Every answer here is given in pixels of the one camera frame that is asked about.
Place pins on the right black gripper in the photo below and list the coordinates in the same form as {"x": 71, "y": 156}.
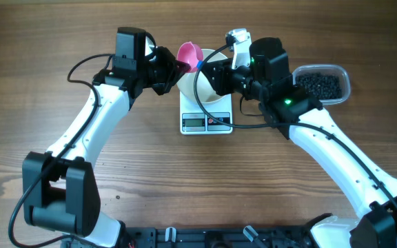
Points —
{"x": 222, "y": 70}

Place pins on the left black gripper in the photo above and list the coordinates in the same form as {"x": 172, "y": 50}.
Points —
{"x": 182, "y": 67}

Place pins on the pink scoop blue handle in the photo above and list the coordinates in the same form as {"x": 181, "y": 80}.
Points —
{"x": 190, "y": 54}

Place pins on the white digital kitchen scale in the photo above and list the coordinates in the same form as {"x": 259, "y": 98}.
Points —
{"x": 193, "y": 120}

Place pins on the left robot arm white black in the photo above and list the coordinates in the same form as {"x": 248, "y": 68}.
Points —
{"x": 59, "y": 187}

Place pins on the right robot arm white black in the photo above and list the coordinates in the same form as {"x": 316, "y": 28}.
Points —
{"x": 263, "y": 74}

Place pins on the cream white bowl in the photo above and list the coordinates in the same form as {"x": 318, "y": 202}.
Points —
{"x": 205, "y": 91}

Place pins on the clear container of black beans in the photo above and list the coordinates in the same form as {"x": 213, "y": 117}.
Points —
{"x": 329, "y": 83}

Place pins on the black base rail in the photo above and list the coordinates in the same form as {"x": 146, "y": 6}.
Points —
{"x": 274, "y": 237}

